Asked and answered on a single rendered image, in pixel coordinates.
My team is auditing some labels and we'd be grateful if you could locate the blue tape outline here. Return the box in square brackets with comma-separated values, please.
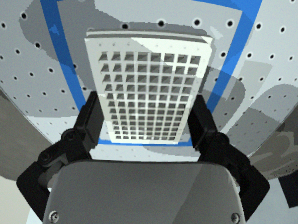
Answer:
[40, 0, 262, 146]

